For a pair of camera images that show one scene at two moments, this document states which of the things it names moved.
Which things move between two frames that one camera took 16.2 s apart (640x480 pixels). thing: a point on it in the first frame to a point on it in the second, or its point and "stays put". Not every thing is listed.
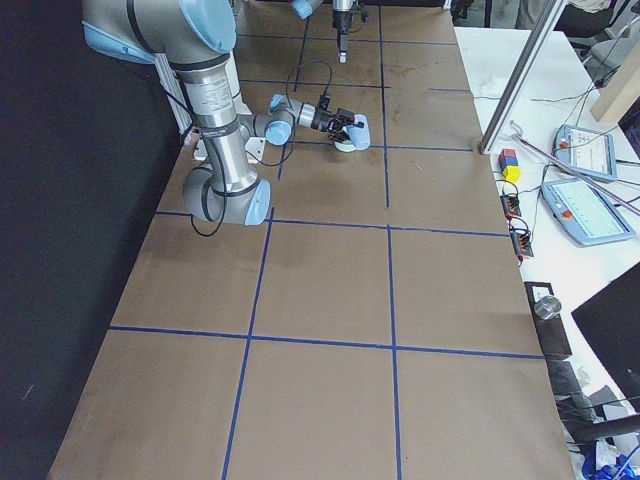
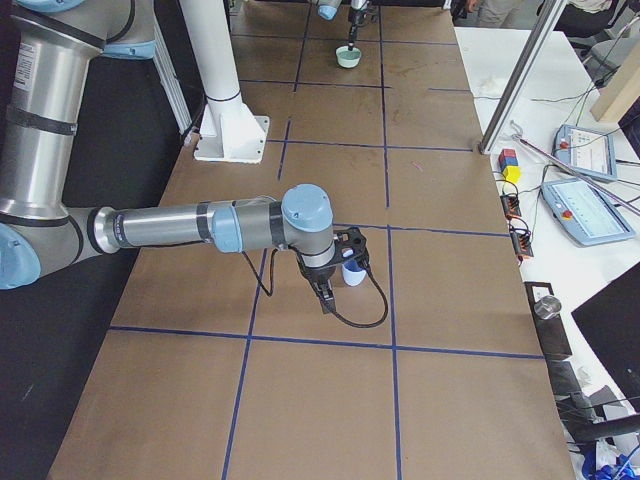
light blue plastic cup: [360, 135] to [353, 273]
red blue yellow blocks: [508, 163] stays put
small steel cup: [547, 307] stays put
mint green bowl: [344, 146] to [348, 58]
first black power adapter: [511, 206] stays put
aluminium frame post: [522, 78] stays put
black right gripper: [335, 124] to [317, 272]
